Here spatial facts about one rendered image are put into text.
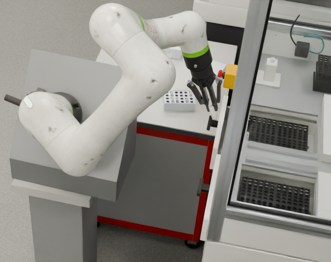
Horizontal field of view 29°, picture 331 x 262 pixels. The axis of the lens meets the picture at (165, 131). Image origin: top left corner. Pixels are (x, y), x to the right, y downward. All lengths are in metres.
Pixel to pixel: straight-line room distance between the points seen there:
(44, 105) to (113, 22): 0.39
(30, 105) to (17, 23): 2.51
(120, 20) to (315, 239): 0.80
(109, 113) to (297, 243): 0.64
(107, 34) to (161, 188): 1.21
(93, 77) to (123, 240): 1.12
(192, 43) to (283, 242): 0.69
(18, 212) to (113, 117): 1.51
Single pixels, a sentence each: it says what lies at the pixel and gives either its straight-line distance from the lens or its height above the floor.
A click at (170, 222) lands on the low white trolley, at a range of 2.92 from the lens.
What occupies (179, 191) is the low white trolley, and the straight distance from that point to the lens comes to 2.76.
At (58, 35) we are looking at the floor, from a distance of 4.31.
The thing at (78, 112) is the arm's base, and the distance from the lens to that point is 2.14.
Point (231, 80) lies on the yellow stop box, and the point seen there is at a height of 0.88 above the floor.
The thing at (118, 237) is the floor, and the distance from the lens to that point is 3.09.
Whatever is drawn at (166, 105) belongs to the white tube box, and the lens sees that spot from 2.56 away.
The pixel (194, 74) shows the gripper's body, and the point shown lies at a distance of 2.20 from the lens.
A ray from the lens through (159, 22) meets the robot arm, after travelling 2.12.
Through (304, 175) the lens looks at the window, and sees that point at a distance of 1.71.
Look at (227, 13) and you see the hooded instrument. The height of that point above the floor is 0.87.
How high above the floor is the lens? 2.44
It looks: 42 degrees down
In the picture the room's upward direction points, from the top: 6 degrees clockwise
